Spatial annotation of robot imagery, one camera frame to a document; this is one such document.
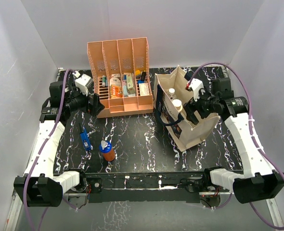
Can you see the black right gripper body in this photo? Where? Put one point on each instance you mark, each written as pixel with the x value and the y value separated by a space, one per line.
pixel 205 104

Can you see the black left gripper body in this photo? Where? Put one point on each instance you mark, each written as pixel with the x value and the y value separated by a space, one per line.
pixel 79 101

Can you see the tall clear square bottle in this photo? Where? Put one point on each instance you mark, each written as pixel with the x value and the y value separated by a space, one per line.
pixel 178 105

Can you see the small white capped bottle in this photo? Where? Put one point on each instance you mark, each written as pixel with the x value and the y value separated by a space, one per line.
pixel 172 94

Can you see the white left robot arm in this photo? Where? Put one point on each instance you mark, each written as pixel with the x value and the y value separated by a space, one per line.
pixel 38 186

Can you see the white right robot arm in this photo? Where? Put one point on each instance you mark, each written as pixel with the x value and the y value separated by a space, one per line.
pixel 259 180

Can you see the orange spiral notebook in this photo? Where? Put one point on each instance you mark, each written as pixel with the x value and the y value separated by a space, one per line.
pixel 116 92

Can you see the green white glue stick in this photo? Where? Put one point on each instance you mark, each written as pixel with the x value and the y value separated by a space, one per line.
pixel 103 81

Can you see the white label packet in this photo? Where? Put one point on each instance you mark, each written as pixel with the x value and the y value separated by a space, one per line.
pixel 115 80

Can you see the blue black stapler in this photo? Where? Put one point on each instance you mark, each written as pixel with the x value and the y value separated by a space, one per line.
pixel 84 137

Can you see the green cardboard box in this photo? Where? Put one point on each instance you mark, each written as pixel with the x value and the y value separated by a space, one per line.
pixel 130 83

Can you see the orange bottle blue cap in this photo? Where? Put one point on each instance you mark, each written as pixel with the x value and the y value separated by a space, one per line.
pixel 107 151

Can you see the peach plastic desk organizer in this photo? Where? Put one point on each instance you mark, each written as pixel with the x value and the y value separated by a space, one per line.
pixel 121 56

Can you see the white red label card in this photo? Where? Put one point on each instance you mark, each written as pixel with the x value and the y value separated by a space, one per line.
pixel 144 90

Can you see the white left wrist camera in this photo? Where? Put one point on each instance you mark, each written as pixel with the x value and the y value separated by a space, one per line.
pixel 83 82

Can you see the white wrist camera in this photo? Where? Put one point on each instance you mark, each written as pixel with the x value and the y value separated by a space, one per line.
pixel 83 82
pixel 195 85

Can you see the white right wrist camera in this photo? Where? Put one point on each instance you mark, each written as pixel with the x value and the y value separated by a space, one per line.
pixel 195 85

